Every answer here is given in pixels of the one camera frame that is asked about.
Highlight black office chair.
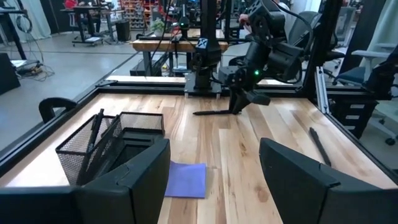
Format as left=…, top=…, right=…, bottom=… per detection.
left=287, top=11, right=346, bottom=65

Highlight black background desk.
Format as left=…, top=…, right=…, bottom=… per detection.
left=60, top=3, right=113, bottom=47

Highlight black mesh desk organizer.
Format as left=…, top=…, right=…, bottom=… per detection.
left=55, top=111, right=166, bottom=187

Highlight wooden top workbench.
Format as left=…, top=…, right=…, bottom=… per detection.
left=131, top=27, right=229, bottom=77

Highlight black pen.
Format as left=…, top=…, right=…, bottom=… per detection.
left=87, top=108, right=105, bottom=154
left=308, top=126, right=333, bottom=168
left=192, top=109, right=234, bottom=116

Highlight shelf with coloured bins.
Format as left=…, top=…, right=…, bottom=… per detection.
left=119, top=0, right=163, bottom=31

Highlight purple sticky note pad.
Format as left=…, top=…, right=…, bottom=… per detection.
left=164, top=161, right=208, bottom=200

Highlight tangled floor cables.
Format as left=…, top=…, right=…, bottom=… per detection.
left=11, top=59, right=56, bottom=82

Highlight black floor box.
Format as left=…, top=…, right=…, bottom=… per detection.
left=0, top=52, right=22, bottom=96

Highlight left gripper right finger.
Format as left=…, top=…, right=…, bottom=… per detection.
left=259, top=137, right=398, bottom=224

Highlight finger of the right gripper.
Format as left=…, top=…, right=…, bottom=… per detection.
left=229, top=90, right=241, bottom=114
left=236, top=90, right=250, bottom=114

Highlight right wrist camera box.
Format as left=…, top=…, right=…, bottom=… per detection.
left=247, top=90, right=272, bottom=106

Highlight black drawer cabinet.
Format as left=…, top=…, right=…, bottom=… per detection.
left=328, top=98, right=379, bottom=140

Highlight black frame handle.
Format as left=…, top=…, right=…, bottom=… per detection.
left=38, top=97, right=78, bottom=124

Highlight black aluminium table frame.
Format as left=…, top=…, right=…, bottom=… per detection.
left=0, top=0, right=398, bottom=187

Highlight person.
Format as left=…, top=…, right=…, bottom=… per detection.
left=238, top=0, right=292, bottom=34

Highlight black trash can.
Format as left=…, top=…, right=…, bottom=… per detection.
left=115, top=19, right=131, bottom=43

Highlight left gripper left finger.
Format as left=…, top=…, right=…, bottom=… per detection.
left=0, top=138, right=172, bottom=224

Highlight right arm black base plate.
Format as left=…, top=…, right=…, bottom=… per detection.
left=183, top=72, right=223, bottom=99

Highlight white blue office chair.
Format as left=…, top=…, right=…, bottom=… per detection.
left=331, top=42, right=398, bottom=147

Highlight small potted plant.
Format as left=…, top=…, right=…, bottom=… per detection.
left=150, top=17, right=166, bottom=38

